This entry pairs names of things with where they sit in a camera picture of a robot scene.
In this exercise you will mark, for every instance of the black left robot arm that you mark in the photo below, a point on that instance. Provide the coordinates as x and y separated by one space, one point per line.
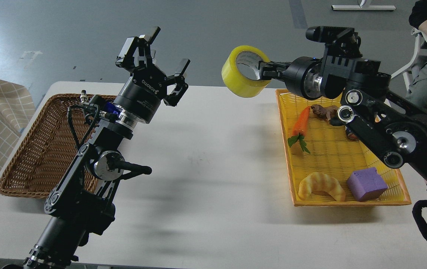
82 202

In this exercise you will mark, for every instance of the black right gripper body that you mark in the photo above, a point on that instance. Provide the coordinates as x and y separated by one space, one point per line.
301 76

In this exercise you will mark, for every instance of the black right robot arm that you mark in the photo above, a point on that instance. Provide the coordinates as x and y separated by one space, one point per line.
394 129

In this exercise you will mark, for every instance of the white monitor stand base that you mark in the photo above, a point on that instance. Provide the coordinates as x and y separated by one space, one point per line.
363 5

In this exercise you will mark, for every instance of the small blue white can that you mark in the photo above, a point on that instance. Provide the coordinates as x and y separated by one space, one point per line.
350 135

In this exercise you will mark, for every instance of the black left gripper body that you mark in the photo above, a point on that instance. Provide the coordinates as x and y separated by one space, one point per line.
141 95

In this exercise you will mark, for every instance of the yellow plastic basket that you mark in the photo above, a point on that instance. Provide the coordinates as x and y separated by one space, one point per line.
332 153

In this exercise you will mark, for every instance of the white office chair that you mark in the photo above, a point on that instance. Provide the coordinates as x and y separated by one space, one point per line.
411 70

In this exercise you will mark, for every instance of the brown wicker basket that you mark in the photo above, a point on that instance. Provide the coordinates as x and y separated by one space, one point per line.
44 154

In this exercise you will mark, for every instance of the brown toy animal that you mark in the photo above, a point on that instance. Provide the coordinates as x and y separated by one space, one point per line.
324 113

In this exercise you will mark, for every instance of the yellow packing tape roll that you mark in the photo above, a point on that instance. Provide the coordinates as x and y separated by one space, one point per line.
235 80

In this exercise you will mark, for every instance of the orange toy carrot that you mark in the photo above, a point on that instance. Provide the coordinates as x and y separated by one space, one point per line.
299 131

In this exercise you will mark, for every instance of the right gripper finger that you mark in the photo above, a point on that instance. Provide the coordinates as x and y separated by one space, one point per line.
272 70

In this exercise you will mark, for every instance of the toy croissant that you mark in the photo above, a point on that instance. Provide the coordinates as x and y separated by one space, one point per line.
317 181

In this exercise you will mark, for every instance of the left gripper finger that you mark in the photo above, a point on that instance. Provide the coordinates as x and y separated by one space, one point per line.
178 79
136 52

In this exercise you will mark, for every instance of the purple foam block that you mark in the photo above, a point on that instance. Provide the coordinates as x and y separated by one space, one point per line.
366 184

